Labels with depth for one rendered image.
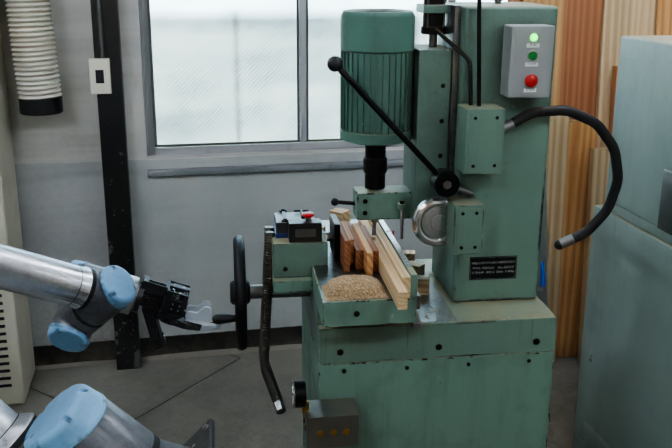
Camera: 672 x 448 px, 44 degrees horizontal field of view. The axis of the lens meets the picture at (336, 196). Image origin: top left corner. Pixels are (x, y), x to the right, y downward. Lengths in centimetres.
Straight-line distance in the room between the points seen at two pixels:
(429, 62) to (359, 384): 77
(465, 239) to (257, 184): 161
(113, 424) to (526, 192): 109
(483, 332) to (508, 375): 14
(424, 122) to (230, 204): 158
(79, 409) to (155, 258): 198
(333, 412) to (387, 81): 77
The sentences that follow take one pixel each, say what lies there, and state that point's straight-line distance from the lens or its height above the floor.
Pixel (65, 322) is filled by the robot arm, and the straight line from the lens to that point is 189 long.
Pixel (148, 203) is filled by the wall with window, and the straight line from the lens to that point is 341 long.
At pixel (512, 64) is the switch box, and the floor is 140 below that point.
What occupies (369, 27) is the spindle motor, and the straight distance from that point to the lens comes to 192.
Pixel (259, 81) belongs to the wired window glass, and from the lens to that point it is 340.
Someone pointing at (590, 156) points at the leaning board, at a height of 88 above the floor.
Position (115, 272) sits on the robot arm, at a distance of 181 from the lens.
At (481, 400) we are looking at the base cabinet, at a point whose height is 59.
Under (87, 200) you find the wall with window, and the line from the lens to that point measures 342.
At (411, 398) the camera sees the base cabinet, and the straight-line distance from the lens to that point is 206.
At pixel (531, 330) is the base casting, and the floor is 77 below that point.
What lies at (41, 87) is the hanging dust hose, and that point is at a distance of 316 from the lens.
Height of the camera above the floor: 161
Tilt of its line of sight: 16 degrees down
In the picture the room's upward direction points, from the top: straight up
